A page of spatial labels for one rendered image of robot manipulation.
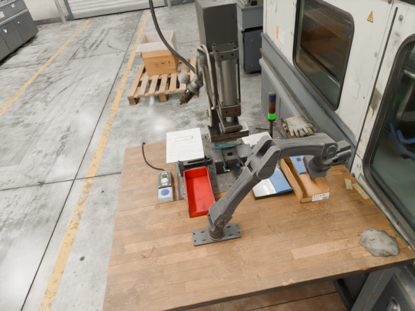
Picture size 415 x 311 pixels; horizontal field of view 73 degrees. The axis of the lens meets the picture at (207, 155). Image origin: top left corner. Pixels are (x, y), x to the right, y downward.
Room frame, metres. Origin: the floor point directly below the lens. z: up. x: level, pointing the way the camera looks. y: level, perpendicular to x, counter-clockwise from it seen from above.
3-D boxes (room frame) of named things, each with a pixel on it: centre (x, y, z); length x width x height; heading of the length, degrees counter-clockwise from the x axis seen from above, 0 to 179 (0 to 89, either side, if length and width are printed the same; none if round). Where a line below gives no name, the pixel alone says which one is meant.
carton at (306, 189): (0.90, -0.43, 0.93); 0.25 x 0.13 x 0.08; 3
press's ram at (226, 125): (1.16, -0.11, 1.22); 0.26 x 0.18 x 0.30; 3
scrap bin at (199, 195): (0.91, 0.06, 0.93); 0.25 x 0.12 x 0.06; 3
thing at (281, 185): (0.90, -0.31, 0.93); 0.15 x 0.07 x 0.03; 7
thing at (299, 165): (0.93, -0.42, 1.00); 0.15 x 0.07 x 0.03; 3
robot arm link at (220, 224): (0.68, 0.00, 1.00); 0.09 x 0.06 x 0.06; 11
